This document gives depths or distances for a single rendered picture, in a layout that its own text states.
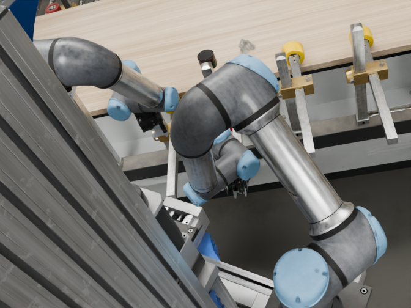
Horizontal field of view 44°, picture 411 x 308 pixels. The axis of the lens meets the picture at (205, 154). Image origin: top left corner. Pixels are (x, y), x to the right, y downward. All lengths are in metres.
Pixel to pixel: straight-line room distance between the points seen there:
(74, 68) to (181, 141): 0.31
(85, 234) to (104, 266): 0.07
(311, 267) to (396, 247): 1.46
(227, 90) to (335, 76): 1.13
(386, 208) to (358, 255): 1.51
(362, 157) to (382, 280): 0.58
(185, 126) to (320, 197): 0.32
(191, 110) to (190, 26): 1.33
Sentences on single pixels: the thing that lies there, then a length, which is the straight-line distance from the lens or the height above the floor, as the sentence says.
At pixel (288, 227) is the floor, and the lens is 2.60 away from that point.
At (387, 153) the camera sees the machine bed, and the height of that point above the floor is 0.19.
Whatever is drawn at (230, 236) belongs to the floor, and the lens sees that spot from 2.63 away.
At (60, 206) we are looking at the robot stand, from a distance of 0.61.
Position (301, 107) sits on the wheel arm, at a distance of 1.75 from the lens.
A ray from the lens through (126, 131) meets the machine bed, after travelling 2.31.
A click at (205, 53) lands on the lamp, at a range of 1.78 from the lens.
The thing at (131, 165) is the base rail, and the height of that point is 0.70.
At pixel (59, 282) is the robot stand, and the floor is 1.75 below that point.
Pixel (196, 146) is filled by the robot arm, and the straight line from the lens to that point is 1.06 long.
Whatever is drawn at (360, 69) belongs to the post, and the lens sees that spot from 1.81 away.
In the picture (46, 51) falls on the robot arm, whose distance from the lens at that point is 1.23.
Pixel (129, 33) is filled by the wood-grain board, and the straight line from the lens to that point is 2.45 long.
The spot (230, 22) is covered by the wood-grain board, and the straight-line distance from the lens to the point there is 2.27.
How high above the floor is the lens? 2.25
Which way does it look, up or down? 49 degrees down
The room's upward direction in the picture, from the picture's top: 25 degrees counter-clockwise
